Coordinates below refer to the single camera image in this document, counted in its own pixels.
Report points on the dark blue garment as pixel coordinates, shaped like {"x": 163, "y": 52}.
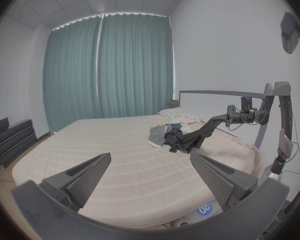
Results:
{"x": 176, "y": 126}

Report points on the black glossy garment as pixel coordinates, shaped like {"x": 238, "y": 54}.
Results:
{"x": 173, "y": 140}

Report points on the bed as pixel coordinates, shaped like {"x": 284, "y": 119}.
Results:
{"x": 130, "y": 159}

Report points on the grey white-trimmed garment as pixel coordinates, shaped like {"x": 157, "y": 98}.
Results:
{"x": 157, "y": 135}

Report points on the white garment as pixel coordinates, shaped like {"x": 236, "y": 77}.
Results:
{"x": 187, "y": 129}

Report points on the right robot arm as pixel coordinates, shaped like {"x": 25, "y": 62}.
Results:
{"x": 285, "y": 124}

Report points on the white printed pillow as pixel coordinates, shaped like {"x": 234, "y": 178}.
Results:
{"x": 180, "y": 114}

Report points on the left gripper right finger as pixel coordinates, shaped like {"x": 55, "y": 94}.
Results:
{"x": 215, "y": 177}

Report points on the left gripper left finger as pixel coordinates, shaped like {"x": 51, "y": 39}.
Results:
{"x": 87, "y": 176}

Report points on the grey bedside table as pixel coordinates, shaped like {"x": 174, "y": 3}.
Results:
{"x": 173, "y": 103}

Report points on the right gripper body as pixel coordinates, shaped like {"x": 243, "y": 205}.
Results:
{"x": 236, "y": 118}

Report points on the black chest of drawers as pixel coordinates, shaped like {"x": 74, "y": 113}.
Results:
{"x": 15, "y": 140}

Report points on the blue-green curtain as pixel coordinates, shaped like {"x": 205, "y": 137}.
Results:
{"x": 135, "y": 66}
{"x": 72, "y": 76}

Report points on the black T-shirt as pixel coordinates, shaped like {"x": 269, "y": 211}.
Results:
{"x": 202, "y": 132}

